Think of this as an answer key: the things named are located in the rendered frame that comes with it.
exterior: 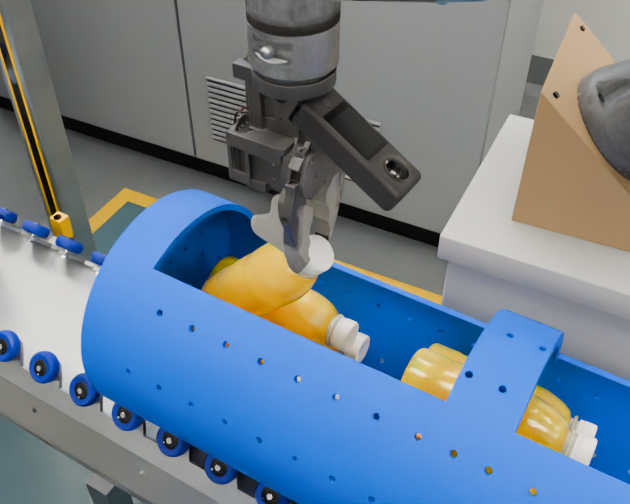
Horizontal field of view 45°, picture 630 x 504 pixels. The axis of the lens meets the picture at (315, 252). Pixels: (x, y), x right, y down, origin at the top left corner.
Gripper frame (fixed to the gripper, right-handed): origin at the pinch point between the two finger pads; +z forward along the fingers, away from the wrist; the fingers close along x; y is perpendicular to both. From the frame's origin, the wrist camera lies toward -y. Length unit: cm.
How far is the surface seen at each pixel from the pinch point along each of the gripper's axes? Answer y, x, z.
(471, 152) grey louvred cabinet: 27, -140, 81
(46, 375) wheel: 35.9, 10.8, 30.8
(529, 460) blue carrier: -26.0, 7.8, 6.1
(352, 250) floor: 59, -127, 126
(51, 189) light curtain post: 80, -30, 44
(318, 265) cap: -1.1, 1.1, 0.4
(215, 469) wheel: 7.5, 11.0, 30.5
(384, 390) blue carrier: -12.0, 7.6, 5.9
